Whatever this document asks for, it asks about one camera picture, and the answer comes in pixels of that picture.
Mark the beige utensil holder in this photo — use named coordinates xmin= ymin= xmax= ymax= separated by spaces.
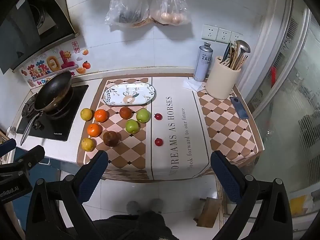
xmin=205 ymin=56 xmax=242 ymax=100

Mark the dark brown fruit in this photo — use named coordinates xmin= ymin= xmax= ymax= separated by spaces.
xmin=103 ymin=131 xmax=119 ymax=147

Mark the reddish orange fruit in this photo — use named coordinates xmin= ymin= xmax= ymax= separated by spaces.
xmin=119 ymin=107 xmax=132 ymax=120

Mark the person's dark clothing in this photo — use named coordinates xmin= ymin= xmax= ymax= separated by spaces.
xmin=90 ymin=211 xmax=175 ymax=240

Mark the colourful wall sticker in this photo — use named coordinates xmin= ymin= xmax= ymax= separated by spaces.
xmin=20 ymin=41 xmax=91 ymax=88

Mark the bright orange tangerine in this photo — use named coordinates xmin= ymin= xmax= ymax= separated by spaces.
xmin=87 ymin=123 xmax=102 ymax=138
xmin=94 ymin=109 xmax=109 ymax=123

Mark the glass fruit bowl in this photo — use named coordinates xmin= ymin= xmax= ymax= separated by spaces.
xmin=103 ymin=83 xmax=157 ymax=106

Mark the blue cabinet door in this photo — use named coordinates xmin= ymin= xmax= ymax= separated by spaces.
xmin=14 ymin=147 xmax=65 ymax=180

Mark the black frying pan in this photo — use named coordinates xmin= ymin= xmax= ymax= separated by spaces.
xmin=20 ymin=70 xmax=73 ymax=146

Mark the plastic bag with dark contents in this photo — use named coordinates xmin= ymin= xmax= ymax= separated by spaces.
xmin=105 ymin=0 xmax=152 ymax=28

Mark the frosted glass door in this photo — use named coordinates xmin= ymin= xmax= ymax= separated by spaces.
xmin=240 ymin=0 xmax=320 ymax=220

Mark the metal ladle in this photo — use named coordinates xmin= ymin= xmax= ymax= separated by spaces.
xmin=234 ymin=39 xmax=251 ymax=68

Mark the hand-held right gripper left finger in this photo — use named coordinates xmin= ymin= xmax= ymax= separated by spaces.
xmin=26 ymin=150 xmax=109 ymax=240

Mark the bundle of wooden chopsticks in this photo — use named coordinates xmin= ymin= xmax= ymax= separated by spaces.
xmin=229 ymin=46 xmax=249 ymax=70

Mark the black range hood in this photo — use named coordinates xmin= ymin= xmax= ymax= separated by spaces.
xmin=0 ymin=0 xmax=77 ymax=74

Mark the checkered table mat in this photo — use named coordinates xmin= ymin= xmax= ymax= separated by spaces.
xmin=76 ymin=76 xmax=265 ymax=182

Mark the yellow object behind glass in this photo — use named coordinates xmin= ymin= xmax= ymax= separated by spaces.
xmin=290 ymin=195 xmax=313 ymax=217

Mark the wooden stool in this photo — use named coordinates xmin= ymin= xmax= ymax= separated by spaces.
xmin=196 ymin=197 xmax=223 ymax=228

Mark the red door tag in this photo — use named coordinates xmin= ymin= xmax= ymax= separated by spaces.
xmin=270 ymin=66 xmax=278 ymax=88

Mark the silver spray can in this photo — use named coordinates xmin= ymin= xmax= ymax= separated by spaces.
xmin=193 ymin=42 xmax=214 ymax=82

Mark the green apple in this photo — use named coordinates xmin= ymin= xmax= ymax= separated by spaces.
xmin=125 ymin=119 xmax=139 ymax=134
xmin=136 ymin=108 xmax=151 ymax=123

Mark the white tissue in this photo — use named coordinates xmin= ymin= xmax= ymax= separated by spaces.
xmin=182 ymin=77 xmax=208 ymax=92

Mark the grey slipper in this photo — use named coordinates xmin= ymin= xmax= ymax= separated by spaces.
xmin=149 ymin=198 xmax=164 ymax=214
xmin=126 ymin=200 xmax=141 ymax=215

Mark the plastic bag with eggs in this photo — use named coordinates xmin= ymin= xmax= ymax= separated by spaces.
xmin=149 ymin=0 xmax=192 ymax=26

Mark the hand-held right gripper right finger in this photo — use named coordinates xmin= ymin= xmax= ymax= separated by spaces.
xmin=210 ymin=151 xmax=293 ymax=240

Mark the blue phone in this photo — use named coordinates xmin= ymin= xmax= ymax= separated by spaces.
xmin=229 ymin=96 xmax=248 ymax=120

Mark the yellow orange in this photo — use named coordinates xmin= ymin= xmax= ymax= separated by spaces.
xmin=80 ymin=108 xmax=93 ymax=121
xmin=81 ymin=137 xmax=96 ymax=152

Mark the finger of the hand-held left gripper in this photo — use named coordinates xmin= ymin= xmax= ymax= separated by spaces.
xmin=0 ymin=138 xmax=17 ymax=158
xmin=0 ymin=145 xmax=46 ymax=178

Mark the dark handled utensil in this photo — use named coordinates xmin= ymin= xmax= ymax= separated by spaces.
xmin=221 ymin=42 xmax=233 ymax=64

